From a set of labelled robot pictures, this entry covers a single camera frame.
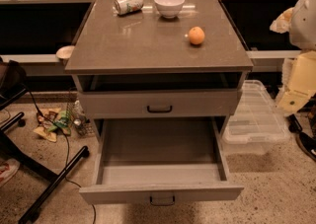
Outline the grey drawer cabinet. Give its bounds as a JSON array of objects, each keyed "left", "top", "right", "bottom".
[{"left": 65, "top": 0, "right": 253, "bottom": 134}]

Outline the lying drink can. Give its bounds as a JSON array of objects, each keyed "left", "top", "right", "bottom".
[{"left": 114, "top": 0, "right": 143, "bottom": 16}]

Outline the wire basket with bottles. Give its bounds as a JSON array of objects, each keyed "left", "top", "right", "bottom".
[{"left": 66, "top": 87, "right": 94, "bottom": 137}]

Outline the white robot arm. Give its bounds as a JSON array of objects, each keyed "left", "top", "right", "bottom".
[{"left": 270, "top": 0, "right": 316, "bottom": 113}]

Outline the orange fruit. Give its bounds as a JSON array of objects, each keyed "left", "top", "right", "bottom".
[{"left": 189, "top": 27, "right": 205, "bottom": 45}]

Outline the small round dish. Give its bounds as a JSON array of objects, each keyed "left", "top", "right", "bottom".
[{"left": 56, "top": 45, "right": 75, "bottom": 60}]

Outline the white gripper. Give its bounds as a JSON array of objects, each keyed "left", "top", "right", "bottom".
[{"left": 270, "top": 8, "right": 316, "bottom": 113}]

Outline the clear plastic storage bin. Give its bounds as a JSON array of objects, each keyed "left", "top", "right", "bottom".
[{"left": 223, "top": 80, "right": 290, "bottom": 146}]

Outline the white ceramic bowl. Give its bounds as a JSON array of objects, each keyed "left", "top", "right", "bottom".
[{"left": 154, "top": 0, "right": 185, "bottom": 19}]

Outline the grey drawer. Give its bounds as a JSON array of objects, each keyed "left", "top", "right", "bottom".
[
  {"left": 80, "top": 117, "right": 243, "bottom": 206},
  {"left": 78, "top": 90, "right": 241, "bottom": 118}
]

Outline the snack bags pile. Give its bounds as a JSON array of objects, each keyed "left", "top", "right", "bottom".
[{"left": 34, "top": 108, "right": 71, "bottom": 142}]

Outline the black power cable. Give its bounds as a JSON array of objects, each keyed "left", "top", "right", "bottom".
[{"left": 23, "top": 84, "right": 97, "bottom": 224}]

